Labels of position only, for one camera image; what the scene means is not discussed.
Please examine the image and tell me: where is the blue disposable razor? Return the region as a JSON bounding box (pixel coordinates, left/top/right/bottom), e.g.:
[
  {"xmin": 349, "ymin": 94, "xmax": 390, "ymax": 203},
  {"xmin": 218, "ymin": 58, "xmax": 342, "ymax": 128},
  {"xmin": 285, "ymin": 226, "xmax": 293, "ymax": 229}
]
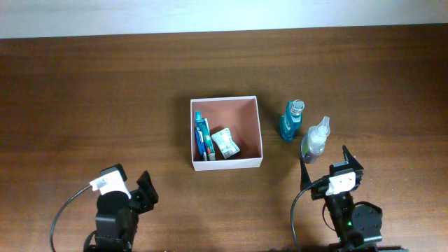
[{"xmin": 195, "ymin": 127, "xmax": 204, "ymax": 161}]

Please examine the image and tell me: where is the teal mouthwash bottle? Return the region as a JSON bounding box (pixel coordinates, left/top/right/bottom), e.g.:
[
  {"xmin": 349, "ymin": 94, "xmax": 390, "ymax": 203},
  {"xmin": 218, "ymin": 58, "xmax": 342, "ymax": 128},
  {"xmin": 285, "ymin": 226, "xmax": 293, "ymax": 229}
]
[{"xmin": 280, "ymin": 99, "xmax": 305, "ymax": 141}]

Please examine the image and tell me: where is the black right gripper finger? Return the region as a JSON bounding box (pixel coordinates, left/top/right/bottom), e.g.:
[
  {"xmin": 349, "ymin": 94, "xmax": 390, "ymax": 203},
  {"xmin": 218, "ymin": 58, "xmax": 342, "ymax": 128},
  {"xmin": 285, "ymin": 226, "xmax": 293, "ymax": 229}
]
[
  {"xmin": 300, "ymin": 157, "xmax": 312, "ymax": 191},
  {"xmin": 342, "ymin": 145, "xmax": 361, "ymax": 170}
]

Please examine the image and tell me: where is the white green packet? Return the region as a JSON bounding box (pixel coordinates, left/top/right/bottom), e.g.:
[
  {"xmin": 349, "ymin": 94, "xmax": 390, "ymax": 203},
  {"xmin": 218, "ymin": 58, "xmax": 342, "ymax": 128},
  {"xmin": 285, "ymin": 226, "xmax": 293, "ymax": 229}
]
[{"xmin": 211, "ymin": 128, "xmax": 241, "ymax": 159}]

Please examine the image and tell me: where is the blue white toothbrush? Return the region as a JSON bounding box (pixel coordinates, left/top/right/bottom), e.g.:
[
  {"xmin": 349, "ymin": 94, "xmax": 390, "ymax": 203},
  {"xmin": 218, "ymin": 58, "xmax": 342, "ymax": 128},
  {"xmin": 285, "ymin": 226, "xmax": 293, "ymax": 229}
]
[{"xmin": 195, "ymin": 111, "xmax": 208, "ymax": 161}]

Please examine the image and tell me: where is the green toothpaste tube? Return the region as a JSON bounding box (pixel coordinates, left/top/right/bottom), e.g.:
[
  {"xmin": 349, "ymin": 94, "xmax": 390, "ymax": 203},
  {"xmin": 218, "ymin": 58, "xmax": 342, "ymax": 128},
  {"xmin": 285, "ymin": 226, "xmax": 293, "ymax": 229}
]
[{"xmin": 200, "ymin": 118, "xmax": 216, "ymax": 161}]

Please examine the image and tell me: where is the pink open cardboard box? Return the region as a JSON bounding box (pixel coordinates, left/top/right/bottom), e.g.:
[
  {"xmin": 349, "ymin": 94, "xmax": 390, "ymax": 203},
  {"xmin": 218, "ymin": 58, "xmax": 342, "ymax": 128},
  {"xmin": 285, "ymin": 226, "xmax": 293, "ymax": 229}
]
[{"xmin": 190, "ymin": 96, "xmax": 263, "ymax": 172}]

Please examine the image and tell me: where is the clear purple spray bottle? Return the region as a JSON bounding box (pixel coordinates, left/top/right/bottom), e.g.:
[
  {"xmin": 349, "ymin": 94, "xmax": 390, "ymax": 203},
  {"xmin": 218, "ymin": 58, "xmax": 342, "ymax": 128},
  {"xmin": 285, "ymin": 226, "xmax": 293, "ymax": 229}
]
[{"xmin": 301, "ymin": 116, "xmax": 330, "ymax": 164}]

